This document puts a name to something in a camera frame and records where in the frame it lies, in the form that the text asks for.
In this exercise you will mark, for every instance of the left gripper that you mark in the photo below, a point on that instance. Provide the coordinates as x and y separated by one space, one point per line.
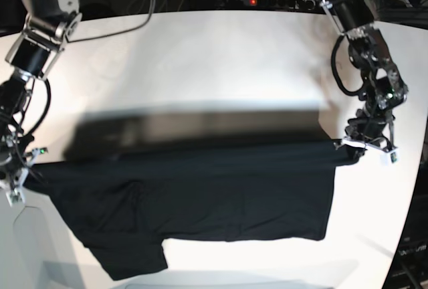
374 131

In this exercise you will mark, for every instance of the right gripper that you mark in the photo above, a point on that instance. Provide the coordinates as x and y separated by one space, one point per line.
17 164

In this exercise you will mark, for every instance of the black T-shirt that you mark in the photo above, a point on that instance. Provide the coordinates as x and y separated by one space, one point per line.
239 187

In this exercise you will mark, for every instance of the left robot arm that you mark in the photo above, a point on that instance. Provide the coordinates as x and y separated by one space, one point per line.
382 89

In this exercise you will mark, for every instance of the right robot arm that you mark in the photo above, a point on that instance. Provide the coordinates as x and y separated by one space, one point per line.
47 29

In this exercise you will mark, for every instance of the white cardboard box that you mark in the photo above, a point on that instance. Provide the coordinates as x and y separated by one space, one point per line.
36 246

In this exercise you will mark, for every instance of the black power strip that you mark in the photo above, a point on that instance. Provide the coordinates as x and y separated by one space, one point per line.
304 6

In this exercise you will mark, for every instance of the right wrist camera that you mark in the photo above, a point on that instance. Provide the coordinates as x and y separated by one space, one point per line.
15 196

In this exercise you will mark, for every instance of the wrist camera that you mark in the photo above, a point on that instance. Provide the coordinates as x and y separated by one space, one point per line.
15 196
390 157

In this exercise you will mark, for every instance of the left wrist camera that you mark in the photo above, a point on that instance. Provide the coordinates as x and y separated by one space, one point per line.
390 157

